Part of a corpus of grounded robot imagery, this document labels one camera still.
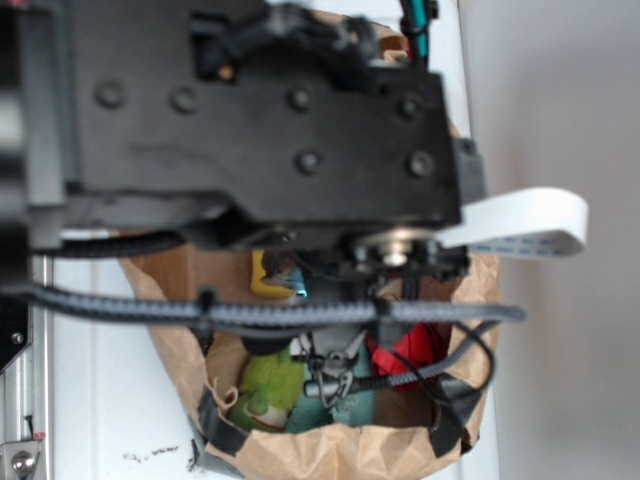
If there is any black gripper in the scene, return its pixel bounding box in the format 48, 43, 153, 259
29, 1, 480, 280

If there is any brown grey rock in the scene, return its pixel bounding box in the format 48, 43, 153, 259
261, 251, 301, 289

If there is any yellow sponge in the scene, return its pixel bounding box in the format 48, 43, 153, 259
250, 250, 295, 300

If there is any red crumpled paper ball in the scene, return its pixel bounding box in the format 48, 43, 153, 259
366, 322, 447, 376

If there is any green plush toy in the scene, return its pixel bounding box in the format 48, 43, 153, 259
228, 348, 305, 433

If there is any teal cloth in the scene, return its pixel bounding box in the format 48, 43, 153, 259
284, 346, 375, 434

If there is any brown paper lined box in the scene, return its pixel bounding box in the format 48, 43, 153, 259
120, 246, 500, 479

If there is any grey braided cable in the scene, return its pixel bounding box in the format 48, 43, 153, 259
29, 282, 527, 331

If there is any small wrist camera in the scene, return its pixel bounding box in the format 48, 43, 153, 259
239, 299, 371, 406

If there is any black metal bracket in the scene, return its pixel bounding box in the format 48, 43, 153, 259
0, 296, 31, 372

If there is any aluminium frame rail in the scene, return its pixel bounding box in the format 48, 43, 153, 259
0, 254, 55, 480

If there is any silver corner bracket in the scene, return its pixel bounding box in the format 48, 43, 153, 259
1, 440, 46, 480

